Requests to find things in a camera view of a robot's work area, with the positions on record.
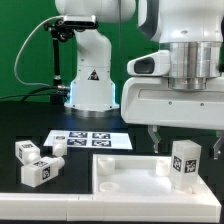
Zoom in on paper sheet with tags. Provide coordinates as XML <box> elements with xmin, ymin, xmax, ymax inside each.
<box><xmin>44</xmin><ymin>130</ymin><xmax>132</xmax><ymax>150</ymax></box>

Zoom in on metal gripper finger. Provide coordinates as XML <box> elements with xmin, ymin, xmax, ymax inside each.
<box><xmin>214</xmin><ymin>131</ymin><xmax>224</xmax><ymax>150</ymax></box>

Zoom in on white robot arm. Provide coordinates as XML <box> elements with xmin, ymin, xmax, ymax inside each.
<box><xmin>55</xmin><ymin>0</ymin><xmax>224</xmax><ymax>149</ymax></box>

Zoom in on black camera on stand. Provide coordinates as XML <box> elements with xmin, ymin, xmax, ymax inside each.
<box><xmin>44</xmin><ymin>15</ymin><xmax>98</xmax><ymax>42</ymax></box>

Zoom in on black camera stand pole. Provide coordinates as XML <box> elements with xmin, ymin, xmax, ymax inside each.
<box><xmin>50</xmin><ymin>32</ymin><xmax>63</xmax><ymax>105</ymax></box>

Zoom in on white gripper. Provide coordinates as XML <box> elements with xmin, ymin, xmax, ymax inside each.
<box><xmin>121</xmin><ymin>77</ymin><xmax>224</xmax><ymax>153</ymax></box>

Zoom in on black base cables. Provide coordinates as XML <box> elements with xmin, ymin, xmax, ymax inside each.
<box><xmin>0</xmin><ymin>84</ymin><xmax>72</xmax><ymax>103</ymax></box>

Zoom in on grey camera cable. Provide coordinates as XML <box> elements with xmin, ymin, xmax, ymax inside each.
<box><xmin>13</xmin><ymin>15</ymin><xmax>64</xmax><ymax>88</ymax></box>

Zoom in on white L-shaped obstacle fence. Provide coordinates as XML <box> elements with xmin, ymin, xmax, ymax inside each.
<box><xmin>0</xmin><ymin>193</ymin><xmax>221</xmax><ymax>223</ymax></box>

